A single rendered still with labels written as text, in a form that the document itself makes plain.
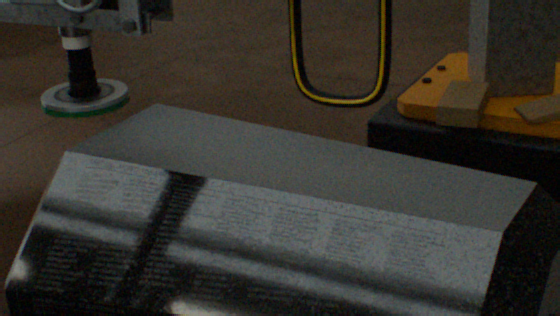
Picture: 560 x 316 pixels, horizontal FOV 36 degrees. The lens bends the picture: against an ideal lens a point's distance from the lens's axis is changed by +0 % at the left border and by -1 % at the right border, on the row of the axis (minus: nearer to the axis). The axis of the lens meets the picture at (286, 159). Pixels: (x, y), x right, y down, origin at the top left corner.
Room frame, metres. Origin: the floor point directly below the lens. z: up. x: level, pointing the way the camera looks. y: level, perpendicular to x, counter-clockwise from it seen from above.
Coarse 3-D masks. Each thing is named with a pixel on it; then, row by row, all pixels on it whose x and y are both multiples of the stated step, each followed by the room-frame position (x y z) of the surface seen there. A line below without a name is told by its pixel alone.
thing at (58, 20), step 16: (0, 0) 2.17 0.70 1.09; (112, 0) 2.06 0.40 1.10; (144, 0) 2.03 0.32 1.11; (160, 0) 2.02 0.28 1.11; (0, 16) 2.04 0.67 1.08; (16, 16) 2.03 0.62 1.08; (32, 16) 2.01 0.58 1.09; (48, 16) 2.00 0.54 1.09; (64, 16) 1.98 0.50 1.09; (80, 16) 1.96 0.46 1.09; (96, 16) 1.95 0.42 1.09; (112, 16) 1.94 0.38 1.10; (144, 16) 1.91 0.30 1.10; (160, 16) 2.02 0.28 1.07; (128, 32) 1.88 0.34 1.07; (144, 32) 1.91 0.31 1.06
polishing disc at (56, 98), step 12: (60, 84) 2.11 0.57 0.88; (108, 84) 2.10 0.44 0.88; (120, 84) 2.09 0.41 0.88; (48, 96) 2.03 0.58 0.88; (60, 96) 2.02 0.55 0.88; (96, 96) 2.01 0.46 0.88; (108, 96) 2.00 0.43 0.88; (120, 96) 2.00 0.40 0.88; (48, 108) 1.97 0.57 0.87; (60, 108) 1.95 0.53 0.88; (72, 108) 1.94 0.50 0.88; (84, 108) 1.94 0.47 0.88; (96, 108) 1.95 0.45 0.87
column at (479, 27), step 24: (480, 0) 2.22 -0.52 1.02; (504, 0) 2.14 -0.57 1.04; (528, 0) 2.15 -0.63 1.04; (552, 0) 2.15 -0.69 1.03; (480, 24) 2.21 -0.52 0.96; (504, 24) 2.14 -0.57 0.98; (528, 24) 2.15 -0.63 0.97; (552, 24) 2.15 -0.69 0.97; (480, 48) 2.19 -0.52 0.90; (504, 48) 2.14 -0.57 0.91; (528, 48) 2.15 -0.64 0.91; (552, 48) 2.15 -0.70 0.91; (480, 72) 2.18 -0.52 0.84; (504, 72) 2.14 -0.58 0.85; (528, 72) 2.15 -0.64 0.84; (552, 72) 2.15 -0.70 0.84
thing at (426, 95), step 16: (448, 64) 2.44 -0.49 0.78; (464, 64) 2.43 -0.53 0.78; (432, 80) 2.30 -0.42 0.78; (448, 80) 2.30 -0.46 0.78; (464, 80) 2.29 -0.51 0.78; (400, 96) 2.18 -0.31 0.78; (416, 96) 2.18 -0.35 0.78; (432, 96) 2.17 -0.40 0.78; (496, 96) 2.15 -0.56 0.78; (512, 96) 2.15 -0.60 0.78; (528, 96) 2.14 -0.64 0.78; (544, 96) 2.13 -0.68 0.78; (400, 112) 2.15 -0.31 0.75; (416, 112) 2.11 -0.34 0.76; (432, 112) 2.09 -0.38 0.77; (496, 112) 2.04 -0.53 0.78; (512, 112) 2.03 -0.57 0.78; (496, 128) 2.01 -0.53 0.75; (512, 128) 1.99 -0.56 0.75; (528, 128) 1.97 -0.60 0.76; (544, 128) 1.95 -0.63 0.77
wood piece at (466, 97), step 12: (456, 84) 2.12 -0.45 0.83; (468, 84) 2.11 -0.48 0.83; (480, 84) 2.11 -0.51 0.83; (444, 96) 2.03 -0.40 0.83; (456, 96) 2.03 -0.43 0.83; (468, 96) 2.02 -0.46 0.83; (480, 96) 2.02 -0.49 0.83; (444, 108) 1.96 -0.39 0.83; (456, 108) 1.95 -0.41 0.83; (468, 108) 1.94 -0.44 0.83; (480, 108) 1.98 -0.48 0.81; (444, 120) 1.96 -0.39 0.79; (456, 120) 1.95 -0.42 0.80; (468, 120) 1.94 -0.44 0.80
